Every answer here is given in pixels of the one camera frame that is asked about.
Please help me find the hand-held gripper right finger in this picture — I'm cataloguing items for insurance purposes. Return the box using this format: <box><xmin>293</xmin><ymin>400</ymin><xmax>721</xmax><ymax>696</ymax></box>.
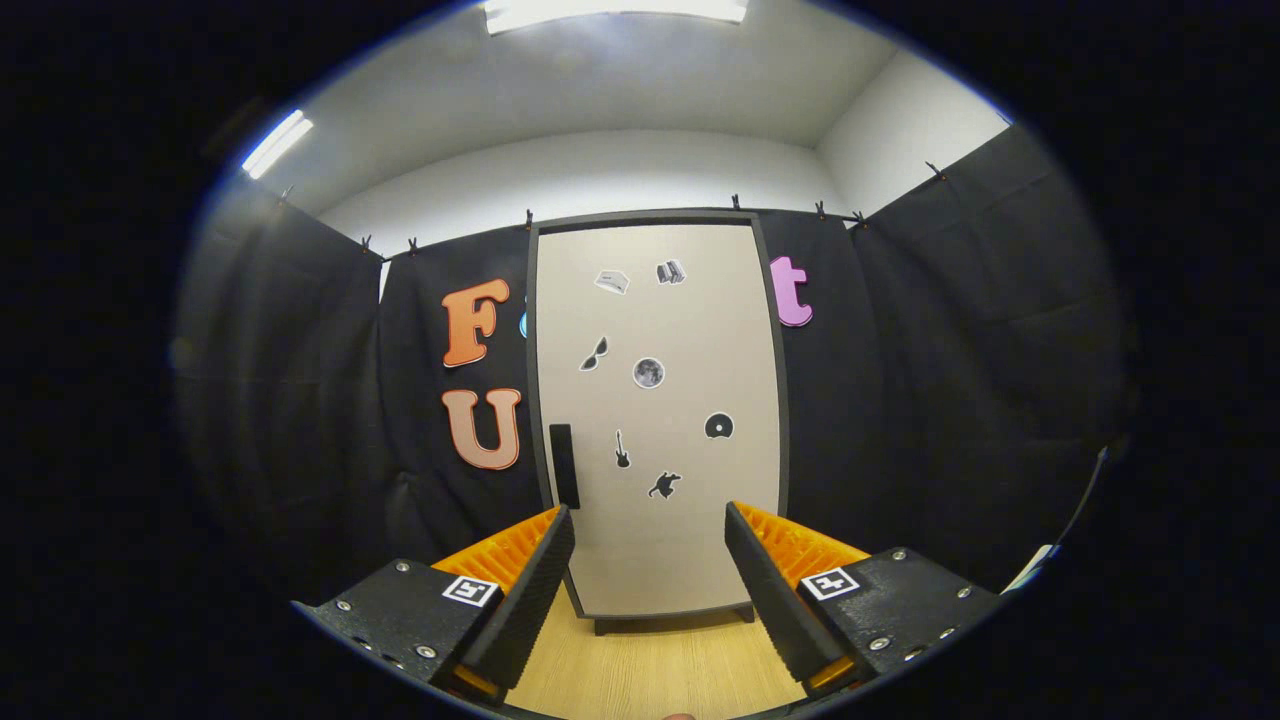
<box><xmin>723</xmin><ymin>500</ymin><xmax>1004</xmax><ymax>701</ymax></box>

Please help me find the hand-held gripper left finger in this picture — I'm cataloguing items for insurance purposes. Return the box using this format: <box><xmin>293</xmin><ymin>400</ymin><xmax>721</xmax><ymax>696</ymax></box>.
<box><xmin>295</xmin><ymin>503</ymin><xmax>577</xmax><ymax>701</ymax></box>

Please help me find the black door handle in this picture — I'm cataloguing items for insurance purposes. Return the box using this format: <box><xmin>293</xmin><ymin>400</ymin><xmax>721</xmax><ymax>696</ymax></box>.
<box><xmin>549</xmin><ymin>423</ymin><xmax>581</xmax><ymax>511</ymax></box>

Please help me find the beige shoe cabinet door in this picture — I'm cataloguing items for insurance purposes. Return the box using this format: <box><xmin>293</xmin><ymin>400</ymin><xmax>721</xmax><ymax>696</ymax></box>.
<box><xmin>536</xmin><ymin>224</ymin><xmax>783</xmax><ymax>616</ymax></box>

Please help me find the dark grey shoe cabinet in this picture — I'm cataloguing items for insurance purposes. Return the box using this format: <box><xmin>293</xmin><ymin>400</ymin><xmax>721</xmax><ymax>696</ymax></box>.
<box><xmin>525</xmin><ymin>210</ymin><xmax>791</xmax><ymax>636</ymax></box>

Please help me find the white object with green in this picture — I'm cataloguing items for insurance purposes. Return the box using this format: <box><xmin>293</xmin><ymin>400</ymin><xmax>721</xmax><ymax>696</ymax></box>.
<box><xmin>1005</xmin><ymin>543</ymin><xmax>1056</xmax><ymax>593</ymax></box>

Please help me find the black backdrop cloth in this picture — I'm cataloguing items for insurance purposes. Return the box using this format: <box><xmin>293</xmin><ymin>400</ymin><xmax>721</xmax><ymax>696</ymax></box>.
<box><xmin>175</xmin><ymin>125</ymin><xmax>1136</xmax><ymax>601</ymax></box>

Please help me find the small ceiling light panel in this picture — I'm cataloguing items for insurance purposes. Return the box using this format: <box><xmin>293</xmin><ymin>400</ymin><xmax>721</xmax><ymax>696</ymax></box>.
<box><xmin>242</xmin><ymin>110</ymin><xmax>314</xmax><ymax>181</ymax></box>

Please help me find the large ceiling light panel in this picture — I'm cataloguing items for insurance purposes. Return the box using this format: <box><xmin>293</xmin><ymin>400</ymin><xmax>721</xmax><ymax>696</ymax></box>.
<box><xmin>485</xmin><ymin>0</ymin><xmax>749</xmax><ymax>36</ymax></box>

